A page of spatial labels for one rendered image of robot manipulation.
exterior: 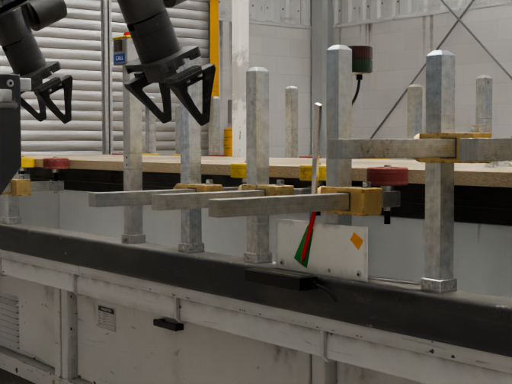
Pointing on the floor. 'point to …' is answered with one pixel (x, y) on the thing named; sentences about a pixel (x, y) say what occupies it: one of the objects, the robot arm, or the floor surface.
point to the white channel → (240, 39)
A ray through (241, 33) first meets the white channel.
